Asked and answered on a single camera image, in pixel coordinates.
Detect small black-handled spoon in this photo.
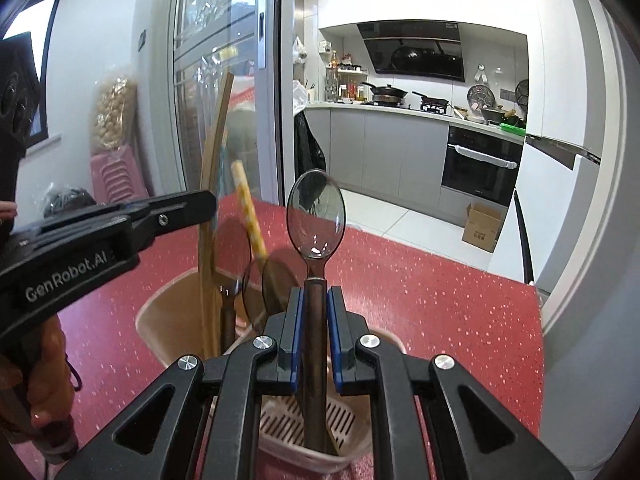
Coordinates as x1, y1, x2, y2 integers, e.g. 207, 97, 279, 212
242, 255, 299, 334

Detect long wooden chopstick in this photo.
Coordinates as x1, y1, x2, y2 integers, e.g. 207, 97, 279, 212
198, 70, 233, 359

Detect large black-handled spoon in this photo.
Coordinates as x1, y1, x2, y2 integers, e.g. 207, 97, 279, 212
286, 169, 346, 455

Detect grey kitchen cabinets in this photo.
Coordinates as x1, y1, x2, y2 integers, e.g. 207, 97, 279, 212
305, 105, 449, 209

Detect left hand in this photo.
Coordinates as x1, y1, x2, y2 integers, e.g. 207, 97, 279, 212
1, 315, 78, 464

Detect pink plastic stool stack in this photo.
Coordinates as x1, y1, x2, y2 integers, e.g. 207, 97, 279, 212
90, 144, 149, 204

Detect dark green bag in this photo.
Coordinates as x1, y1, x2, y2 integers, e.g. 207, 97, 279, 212
41, 186, 96, 219

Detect yellow patterned chopstick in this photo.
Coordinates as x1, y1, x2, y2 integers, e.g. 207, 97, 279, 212
231, 159, 269, 261

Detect beige utensil holder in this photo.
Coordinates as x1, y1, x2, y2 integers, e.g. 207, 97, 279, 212
136, 272, 402, 479

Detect bag of nuts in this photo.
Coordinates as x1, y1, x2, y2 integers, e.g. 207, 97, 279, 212
91, 73, 137, 154

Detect cardboard box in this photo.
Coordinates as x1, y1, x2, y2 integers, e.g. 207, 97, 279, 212
462, 203, 504, 252

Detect built-in black oven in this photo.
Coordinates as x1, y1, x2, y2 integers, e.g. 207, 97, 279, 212
442, 126, 523, 206

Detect glass sliding door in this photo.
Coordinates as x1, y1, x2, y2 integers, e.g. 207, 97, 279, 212
171, 0, 280, 203

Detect black wok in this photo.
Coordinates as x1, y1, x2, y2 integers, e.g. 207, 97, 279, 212
363, 81, 407, 107

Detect black range hood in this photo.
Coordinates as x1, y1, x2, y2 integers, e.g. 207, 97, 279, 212
357, 20, 465, 82

